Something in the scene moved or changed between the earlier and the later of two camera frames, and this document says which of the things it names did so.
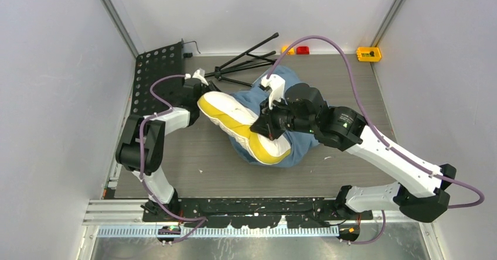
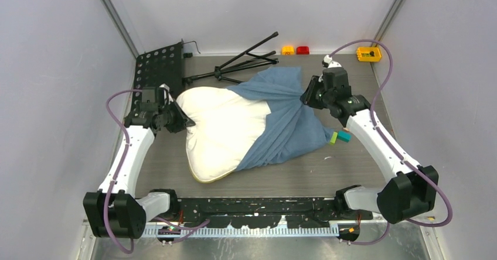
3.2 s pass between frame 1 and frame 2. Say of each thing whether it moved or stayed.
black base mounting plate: stayed
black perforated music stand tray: stayed
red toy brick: stayed
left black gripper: moved
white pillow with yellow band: moved
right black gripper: moved
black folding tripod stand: stayed
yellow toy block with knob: stayed
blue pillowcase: moved
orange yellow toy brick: stayed
